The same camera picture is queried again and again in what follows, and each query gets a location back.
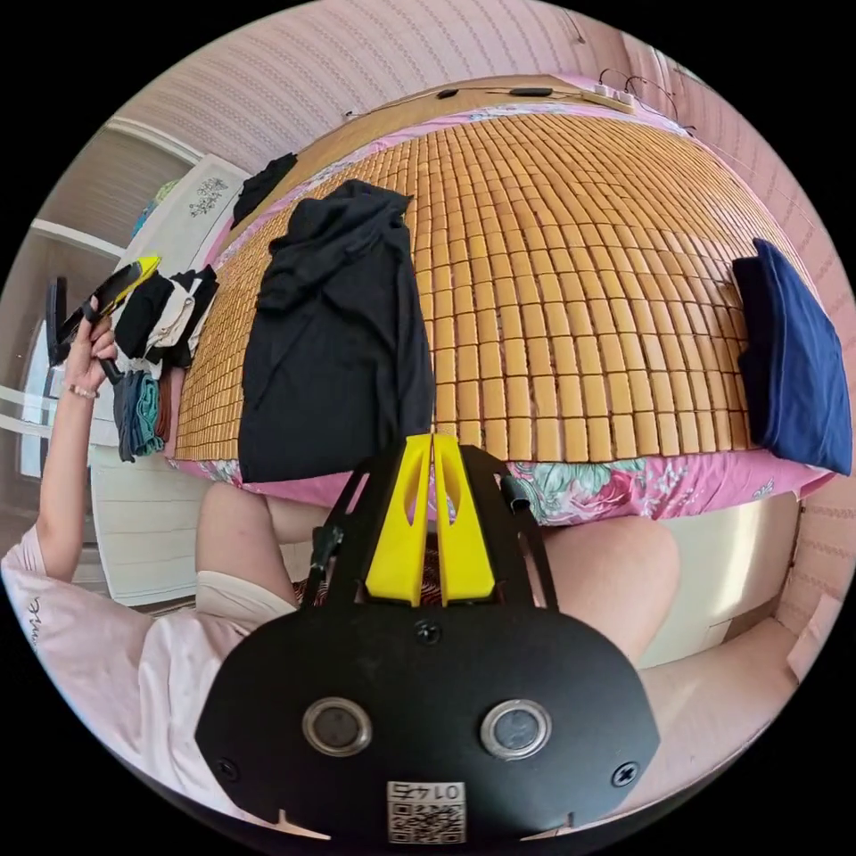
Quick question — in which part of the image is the black long sleeve shirt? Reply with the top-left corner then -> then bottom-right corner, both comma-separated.
237,178 -> 437,485

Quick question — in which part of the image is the bed with woven mat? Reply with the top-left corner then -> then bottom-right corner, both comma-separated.
163,73 -> 845,530

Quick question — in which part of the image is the navy blue folded garment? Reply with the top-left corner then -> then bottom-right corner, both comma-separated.
731,237 -> 854,478

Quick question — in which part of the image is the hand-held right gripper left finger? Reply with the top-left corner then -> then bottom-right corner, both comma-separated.
364,434 -> 434,608

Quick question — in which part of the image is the white cupboard with flower print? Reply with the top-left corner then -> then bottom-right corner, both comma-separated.
136,153 -> 252,270

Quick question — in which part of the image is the small black folded garment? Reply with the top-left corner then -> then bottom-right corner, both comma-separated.
230,152 -> 300,230

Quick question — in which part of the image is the person's left hand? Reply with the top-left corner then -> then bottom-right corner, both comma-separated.
65,297 -> 120,397

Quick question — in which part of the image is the pile of clothes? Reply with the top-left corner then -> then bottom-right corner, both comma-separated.
109,264 -> 222,464

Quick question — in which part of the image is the person's left forearm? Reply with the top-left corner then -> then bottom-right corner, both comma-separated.
34,386 -> 102,583

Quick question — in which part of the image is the person's body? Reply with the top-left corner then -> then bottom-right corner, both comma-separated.
0,482 -> 803,845

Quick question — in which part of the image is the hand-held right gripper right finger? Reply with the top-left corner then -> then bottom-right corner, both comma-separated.
432,434 -> 499,608

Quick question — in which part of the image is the white power strip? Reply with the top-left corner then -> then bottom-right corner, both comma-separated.
580,82 -> 638,113

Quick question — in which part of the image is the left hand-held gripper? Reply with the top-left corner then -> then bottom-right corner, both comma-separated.
58,253 -> 164,387

